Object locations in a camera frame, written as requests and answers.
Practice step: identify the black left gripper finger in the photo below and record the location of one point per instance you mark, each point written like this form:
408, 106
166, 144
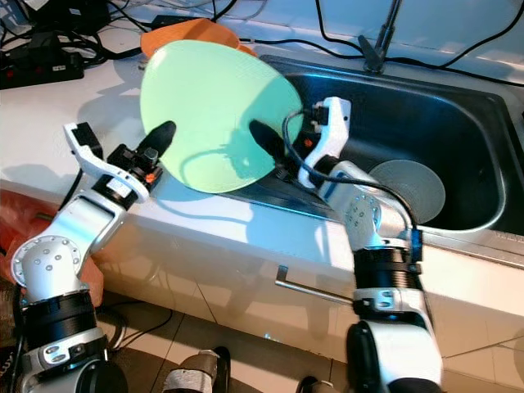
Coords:
160, 137

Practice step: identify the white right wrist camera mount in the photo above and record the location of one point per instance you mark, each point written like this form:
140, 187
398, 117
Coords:
340, 123

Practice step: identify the black power strip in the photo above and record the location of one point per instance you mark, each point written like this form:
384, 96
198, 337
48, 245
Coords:
41, 67

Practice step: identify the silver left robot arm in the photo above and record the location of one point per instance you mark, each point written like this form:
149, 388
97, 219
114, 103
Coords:
49, 262

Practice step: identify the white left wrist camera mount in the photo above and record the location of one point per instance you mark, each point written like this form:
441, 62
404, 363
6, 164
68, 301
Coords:
98, 168

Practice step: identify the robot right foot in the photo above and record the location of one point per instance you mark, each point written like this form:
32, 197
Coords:
315, 387

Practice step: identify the stainless steel sink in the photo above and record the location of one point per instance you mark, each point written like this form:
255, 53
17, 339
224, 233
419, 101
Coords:
442, 123

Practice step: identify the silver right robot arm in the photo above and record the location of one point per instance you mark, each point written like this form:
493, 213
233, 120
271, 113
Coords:
368, 217

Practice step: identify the white bowl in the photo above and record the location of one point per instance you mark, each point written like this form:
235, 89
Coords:
409, 188

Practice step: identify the white kitchen cabinet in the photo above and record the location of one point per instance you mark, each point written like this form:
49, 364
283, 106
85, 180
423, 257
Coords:
196, 270

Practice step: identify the light green plate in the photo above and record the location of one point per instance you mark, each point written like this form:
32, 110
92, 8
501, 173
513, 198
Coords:
213, 106

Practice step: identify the orange bowl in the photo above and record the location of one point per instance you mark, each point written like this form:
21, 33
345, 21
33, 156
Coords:
196, 31

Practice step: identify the dark metal faucet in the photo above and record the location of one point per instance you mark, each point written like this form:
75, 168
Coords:
374, 53

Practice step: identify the black power adapter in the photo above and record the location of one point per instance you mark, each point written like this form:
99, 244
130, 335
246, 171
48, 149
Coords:
65, 12

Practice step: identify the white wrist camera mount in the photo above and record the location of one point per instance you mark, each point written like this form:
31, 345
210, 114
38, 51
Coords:
340, 123
98, 168

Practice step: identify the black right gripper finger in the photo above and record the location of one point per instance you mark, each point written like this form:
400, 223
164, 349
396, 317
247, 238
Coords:
267, 139

